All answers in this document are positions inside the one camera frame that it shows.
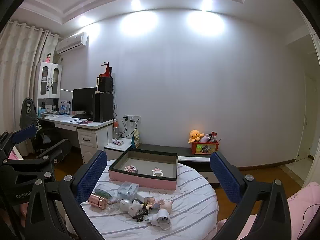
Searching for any clear glass perfume bottle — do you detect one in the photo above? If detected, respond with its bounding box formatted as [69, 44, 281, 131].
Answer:
[106, 197, 119, 213]

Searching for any clear plastic box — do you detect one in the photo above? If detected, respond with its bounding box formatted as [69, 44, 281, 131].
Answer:
[117, 181, 139, 202]

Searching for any white small box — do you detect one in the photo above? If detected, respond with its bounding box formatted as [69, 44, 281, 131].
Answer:
[136, 191, 152, 203]

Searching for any black eiffel tower model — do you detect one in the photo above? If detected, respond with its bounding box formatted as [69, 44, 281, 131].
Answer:
[132, 202, 152, 222]

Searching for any pink haired doll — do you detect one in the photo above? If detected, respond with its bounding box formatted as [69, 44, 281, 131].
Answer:
[146, 197, 173, 214]

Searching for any white astronaut figurine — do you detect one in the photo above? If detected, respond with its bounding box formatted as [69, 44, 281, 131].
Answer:
[119, 199, 144, 217]

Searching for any black office chair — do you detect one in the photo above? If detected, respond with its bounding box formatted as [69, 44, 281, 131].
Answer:
[20, 98, 52, 154]

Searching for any white desk with drawers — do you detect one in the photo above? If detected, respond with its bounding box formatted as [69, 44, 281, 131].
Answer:
[39, 114, 115, 164]

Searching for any white small side cabinet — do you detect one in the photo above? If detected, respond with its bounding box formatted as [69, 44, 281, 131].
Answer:
[104, 138, 131, 160]

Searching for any black white low bench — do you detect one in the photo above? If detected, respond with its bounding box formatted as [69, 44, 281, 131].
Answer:
[138, 144, 219, 187]

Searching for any red toy storage box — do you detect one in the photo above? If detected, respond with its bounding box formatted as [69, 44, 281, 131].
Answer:
[191, 142, 219, 155]

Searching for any striped white tablecloth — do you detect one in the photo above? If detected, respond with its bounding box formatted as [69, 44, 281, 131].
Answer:
[81, 164, 219, 239]

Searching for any purple plush toy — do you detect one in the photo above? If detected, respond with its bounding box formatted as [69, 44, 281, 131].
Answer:
[199, 134, 212, 143]

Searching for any black computer monitor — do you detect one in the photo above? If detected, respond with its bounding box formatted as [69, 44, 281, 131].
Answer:
[72, 87, 96, 120]

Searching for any blue yellow snack bag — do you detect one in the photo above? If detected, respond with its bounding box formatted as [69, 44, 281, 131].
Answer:
[131, 129, 140, 148]

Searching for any black computer tower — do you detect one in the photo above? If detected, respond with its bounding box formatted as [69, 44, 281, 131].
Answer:
[93, 93, 113, 122]

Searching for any orange octopus plush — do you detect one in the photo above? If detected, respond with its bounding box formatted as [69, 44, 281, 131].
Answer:
[188, 129, 204, 144]

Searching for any pink black storage tray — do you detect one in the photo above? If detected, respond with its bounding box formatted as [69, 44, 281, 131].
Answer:
[108, 148, 178, 191]

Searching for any black speaker box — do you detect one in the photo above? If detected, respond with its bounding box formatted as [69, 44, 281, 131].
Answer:
[97, 77, 113, 94]

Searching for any beige curtain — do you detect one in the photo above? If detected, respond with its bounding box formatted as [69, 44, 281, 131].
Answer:
[0, 21, 59, 132]

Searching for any red paper bag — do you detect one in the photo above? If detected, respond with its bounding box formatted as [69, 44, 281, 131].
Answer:
[99, 62, 112, 77]

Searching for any white air conditioner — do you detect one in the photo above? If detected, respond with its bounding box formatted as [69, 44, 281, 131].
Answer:
[56, 32, 88, 55]

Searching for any white wall cabinet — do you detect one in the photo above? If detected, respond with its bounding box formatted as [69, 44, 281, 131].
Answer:
[34, 62, 62, 100]

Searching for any wall power socket strip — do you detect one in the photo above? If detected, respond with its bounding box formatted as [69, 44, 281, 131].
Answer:
[124, 115, 141, 123]

